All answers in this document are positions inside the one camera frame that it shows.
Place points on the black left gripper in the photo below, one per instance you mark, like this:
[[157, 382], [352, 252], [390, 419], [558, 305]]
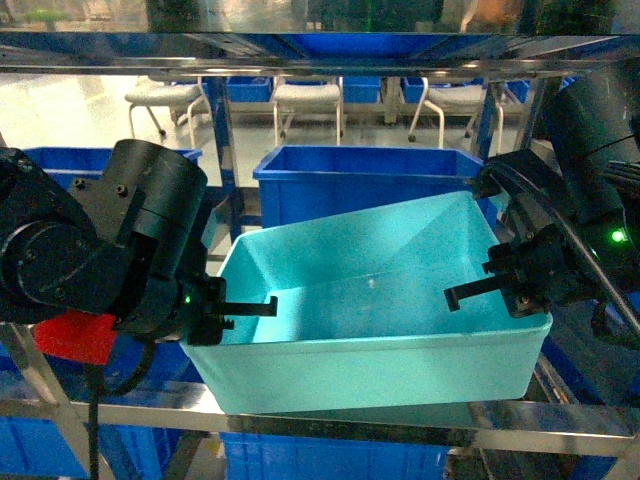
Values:
[[208, 308]]

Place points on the blue bin bottom center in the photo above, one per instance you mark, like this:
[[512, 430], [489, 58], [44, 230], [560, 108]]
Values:
[[254, 456]]

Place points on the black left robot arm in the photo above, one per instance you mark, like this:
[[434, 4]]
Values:
[[128, 244]]

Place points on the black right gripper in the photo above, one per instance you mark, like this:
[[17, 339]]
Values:
[[531, 274]]

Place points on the steel rack front beam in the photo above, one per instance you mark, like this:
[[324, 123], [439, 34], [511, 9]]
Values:
[[500, 425]]

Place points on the grey chair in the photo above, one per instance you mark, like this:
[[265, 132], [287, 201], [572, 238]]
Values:
[[187, 99], [437, 98], [290, 95]]

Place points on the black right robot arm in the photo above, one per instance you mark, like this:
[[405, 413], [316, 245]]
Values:
[[576, 222]]

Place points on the grey chair left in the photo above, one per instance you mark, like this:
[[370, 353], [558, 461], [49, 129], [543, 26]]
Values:
[[187, 99]]

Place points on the grey chair right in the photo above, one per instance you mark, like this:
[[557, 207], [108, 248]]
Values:
[[437, 98]]

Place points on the blue bin shelf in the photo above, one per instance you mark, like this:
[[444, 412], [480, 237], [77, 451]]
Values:
[[299, 183], [60, 165]]

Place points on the teal plastic bin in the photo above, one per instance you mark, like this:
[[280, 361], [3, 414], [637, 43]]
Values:
[[362, 320]]

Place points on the blue bin left shelf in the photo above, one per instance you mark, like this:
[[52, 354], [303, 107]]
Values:
[[60, 165]]

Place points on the blue bin center shelf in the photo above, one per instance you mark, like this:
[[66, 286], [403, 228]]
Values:
[[299, 183]]

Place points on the grey chair middle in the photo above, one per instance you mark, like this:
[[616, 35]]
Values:
[[290, 95]]

